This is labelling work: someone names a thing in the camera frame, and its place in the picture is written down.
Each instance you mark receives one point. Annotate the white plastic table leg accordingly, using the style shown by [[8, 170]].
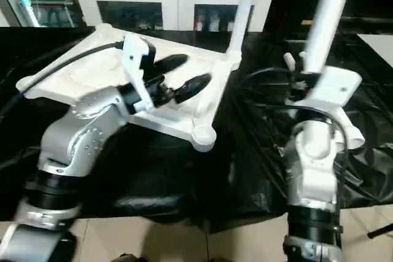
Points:
[[242, 10], [355, 136], [328, 16], [288, 61]]

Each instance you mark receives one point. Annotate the white plastic table top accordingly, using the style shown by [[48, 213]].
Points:
[[73, 72]]

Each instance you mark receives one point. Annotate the small yellow tag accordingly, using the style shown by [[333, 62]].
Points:
[[307, 23]]

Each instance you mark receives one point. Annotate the white flat board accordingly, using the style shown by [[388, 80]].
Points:
[[377, 47]]

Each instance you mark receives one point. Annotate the black work mat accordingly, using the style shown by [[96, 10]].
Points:
[[184, 182]]

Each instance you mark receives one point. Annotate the black folding stand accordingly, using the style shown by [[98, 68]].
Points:
[[381, 232]]

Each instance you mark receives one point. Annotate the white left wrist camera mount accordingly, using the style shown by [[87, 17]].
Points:
[[138, 59]]

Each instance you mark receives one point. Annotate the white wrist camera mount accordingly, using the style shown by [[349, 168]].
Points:
[[331, 90], [138, 59]]

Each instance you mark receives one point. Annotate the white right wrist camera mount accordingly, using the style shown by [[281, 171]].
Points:
[[331, 90]]

